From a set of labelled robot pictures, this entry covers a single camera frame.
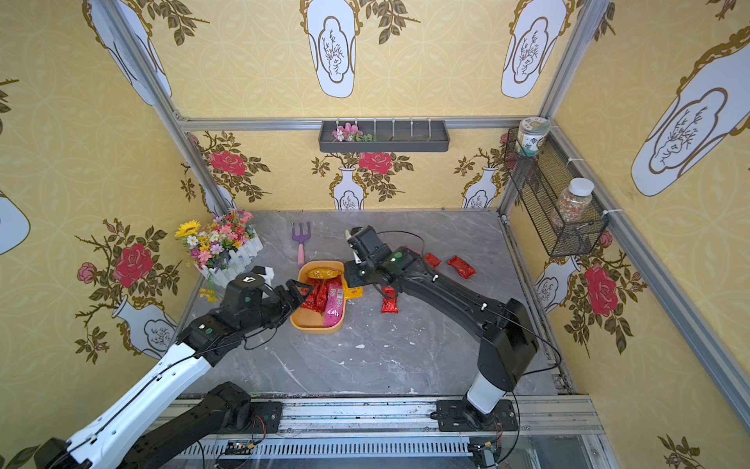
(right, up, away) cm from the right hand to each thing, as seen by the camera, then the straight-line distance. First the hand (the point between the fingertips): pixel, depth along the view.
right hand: (357, 266), depth 82 cm
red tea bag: (+10, -12, +10) cm, 18 cm away
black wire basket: (+61, +28, +17) cm, 69 cm away
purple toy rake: (-23, +2, +25) cm, 34 cm away
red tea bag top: (+35, -2, +18) cm, 39 cm away
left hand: (-15, -6, -6) cm, 18 cm away
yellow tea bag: (-1, -7, -3) cm, 8 cm away
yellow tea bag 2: (-12, -3, +13) cm, 18 cm away
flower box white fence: (-42, +5, +8) cm, 43 cm away
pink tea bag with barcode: (-8, -13, +8) cm, 17 cm away
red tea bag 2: (-13, -11, +6) cm, 18 cm away
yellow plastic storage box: (-15, -17, +7) cm, 24 cm away
